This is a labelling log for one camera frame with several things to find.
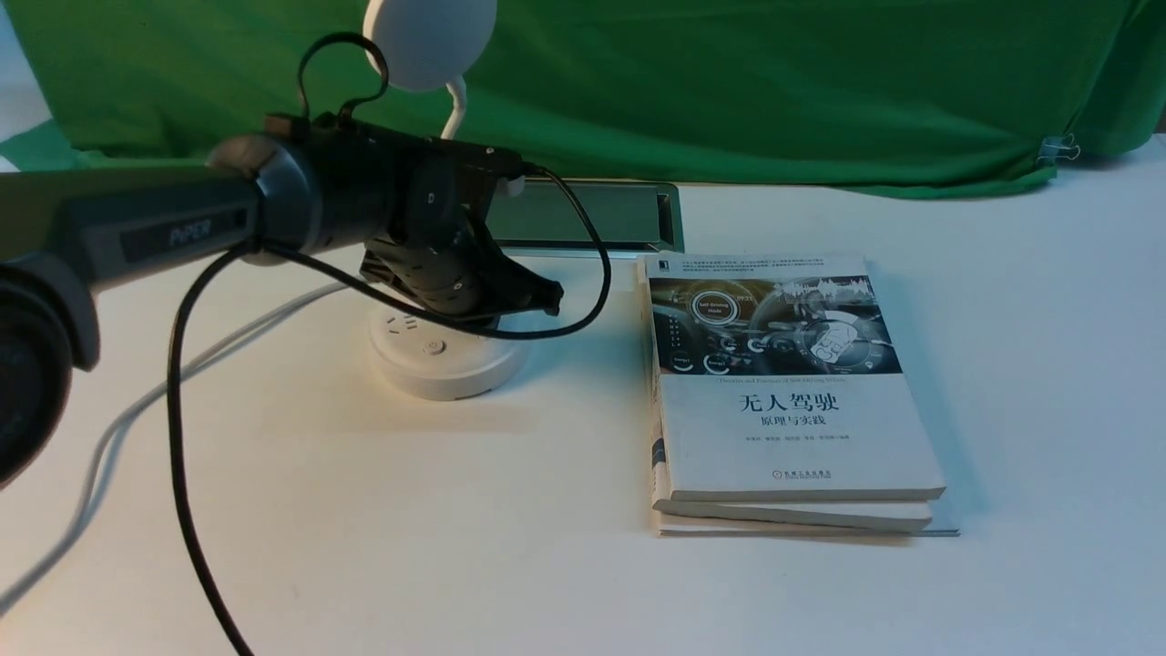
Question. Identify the white desk lamp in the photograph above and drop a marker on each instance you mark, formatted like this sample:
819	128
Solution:
432	44

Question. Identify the green backdrop cloth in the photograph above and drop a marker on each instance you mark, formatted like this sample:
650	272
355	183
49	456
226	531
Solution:
903	99

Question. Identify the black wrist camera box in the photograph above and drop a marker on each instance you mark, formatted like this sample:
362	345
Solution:
507	169

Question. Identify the white book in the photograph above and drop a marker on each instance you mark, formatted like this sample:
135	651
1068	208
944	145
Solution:
774	379
809	520

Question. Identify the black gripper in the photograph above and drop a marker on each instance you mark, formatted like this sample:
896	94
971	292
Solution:
437	249

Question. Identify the bottom white book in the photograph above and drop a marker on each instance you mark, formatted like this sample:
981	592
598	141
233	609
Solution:
809	520

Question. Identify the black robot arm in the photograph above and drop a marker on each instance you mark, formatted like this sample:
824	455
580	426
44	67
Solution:
309	186

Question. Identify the silver binder clip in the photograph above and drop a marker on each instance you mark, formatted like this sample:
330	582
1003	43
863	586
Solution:
1056	149

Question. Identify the top white book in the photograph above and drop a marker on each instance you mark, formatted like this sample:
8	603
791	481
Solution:
774	379

